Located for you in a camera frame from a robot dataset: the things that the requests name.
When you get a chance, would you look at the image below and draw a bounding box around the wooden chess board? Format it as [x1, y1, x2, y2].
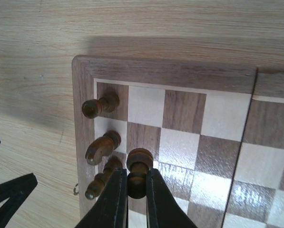
[72, 56, 284, 228]

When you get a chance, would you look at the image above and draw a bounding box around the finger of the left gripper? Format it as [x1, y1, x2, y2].
[0, 173, 38, 228]

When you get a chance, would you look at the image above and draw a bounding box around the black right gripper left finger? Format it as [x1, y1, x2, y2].
[76, 168, 128, 228]

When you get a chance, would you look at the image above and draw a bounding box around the dark rook on board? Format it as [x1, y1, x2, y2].
[81, 92, 120, 119]

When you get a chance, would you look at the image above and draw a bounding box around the dark pawn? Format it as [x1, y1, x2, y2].
[127, 148, 153, 199]

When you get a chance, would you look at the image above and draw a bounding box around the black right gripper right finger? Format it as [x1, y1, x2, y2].
[146, 169, 196, 228]

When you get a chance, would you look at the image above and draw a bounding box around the dark bishop on board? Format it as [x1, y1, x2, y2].
[85, 156, 123, 200]

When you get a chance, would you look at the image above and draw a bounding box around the dark knight on board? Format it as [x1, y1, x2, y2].
[85, 130, 121, 166]

